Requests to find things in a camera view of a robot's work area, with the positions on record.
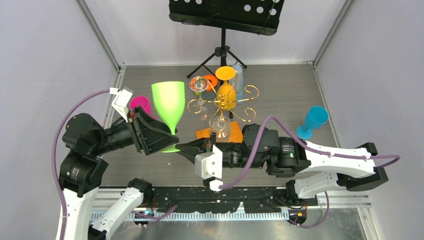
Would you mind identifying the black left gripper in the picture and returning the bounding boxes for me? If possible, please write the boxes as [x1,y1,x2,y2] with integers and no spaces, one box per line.
[93,103,181,153]

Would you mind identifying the gold wire wine glass rack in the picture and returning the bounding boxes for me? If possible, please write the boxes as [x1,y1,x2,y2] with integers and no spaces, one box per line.
[187,77,260,142]

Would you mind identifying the pink wine glass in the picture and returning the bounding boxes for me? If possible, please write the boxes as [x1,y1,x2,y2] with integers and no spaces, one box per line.
[129,95,156,121]

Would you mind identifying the green wine glass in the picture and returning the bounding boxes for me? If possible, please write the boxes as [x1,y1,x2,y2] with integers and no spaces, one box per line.
[151,81,186,137]

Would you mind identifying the blue wine glass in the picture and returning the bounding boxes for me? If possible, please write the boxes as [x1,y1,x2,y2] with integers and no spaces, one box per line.
[296,106,329,140]

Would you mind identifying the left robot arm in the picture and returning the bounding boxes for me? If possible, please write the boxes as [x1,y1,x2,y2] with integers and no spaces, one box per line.
[56,107,179,240]

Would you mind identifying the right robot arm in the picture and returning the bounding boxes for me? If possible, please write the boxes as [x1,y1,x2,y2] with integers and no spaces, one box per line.
[176,124,389,205]

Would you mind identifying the clear wine glass front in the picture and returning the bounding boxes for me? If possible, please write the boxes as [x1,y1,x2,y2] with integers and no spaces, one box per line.
[210,116,231,143]

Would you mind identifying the clear wine glass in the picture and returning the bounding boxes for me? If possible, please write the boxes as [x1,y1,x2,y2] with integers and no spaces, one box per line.
[189,76,209,120]
[210,116,231,143]

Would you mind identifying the orange wine glass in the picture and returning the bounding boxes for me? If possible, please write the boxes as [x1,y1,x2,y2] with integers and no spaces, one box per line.
[215,66,237,110]

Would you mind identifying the clear wine glass back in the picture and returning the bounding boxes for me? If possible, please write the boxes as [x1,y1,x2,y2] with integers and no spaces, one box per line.
[189,76,209,120]

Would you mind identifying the grey building plate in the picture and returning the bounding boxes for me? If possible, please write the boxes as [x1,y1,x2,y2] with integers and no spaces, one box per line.
[195,90,217,101]

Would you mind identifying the black music stand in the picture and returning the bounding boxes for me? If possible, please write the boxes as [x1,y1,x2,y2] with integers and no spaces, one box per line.
[168,0,285,78]

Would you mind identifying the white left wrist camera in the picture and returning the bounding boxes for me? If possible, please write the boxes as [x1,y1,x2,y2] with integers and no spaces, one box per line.
[109,87,134,122]

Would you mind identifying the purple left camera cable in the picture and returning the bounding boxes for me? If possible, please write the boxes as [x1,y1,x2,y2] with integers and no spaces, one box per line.
[51,88,118,240]

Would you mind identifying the purple camera cable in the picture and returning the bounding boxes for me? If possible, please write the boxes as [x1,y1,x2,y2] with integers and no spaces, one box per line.
[51,88,118,240]
[218,115,402,191]

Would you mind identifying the orange ring toy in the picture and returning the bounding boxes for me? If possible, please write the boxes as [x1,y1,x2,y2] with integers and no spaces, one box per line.
[203,74,218,92]

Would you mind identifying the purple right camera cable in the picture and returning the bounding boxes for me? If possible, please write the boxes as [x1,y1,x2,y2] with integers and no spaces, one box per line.
[218,115,402,191]

